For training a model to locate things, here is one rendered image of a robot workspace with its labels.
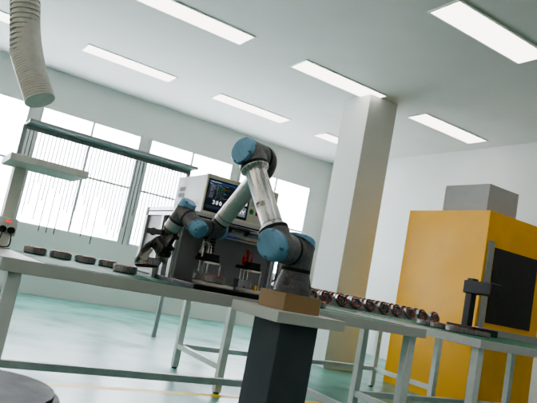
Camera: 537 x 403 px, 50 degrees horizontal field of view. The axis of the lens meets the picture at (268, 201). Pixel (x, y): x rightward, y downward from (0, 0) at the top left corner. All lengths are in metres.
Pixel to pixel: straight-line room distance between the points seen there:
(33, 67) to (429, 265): 4.55
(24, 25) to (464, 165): 6.87
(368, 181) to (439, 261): 1.34
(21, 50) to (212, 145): 6.78
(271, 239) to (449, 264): 4.35
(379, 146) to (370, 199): 0.66
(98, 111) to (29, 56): 5.95
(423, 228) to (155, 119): 4.92
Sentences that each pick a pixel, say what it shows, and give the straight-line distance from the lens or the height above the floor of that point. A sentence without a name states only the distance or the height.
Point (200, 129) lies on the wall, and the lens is 9.92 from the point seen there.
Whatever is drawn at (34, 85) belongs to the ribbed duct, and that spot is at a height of 1.62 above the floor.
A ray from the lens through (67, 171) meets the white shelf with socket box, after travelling 3.00.
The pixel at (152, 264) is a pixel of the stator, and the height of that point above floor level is 0.82.
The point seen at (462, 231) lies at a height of 1.72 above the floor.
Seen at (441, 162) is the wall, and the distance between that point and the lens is 9.33.
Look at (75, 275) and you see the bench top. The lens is 2.33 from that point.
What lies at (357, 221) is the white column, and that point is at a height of 1.74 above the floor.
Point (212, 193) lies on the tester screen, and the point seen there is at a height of 1.22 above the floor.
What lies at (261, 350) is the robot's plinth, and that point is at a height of 0.58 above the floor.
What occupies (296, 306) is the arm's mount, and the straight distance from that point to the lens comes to 2.18.
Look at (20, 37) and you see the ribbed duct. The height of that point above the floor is 1.88.
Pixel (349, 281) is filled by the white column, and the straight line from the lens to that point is 6.87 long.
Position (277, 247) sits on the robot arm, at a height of 0.97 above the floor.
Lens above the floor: 0.84
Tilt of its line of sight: 8 degrees up
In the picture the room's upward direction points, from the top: 11 degrees clockwise
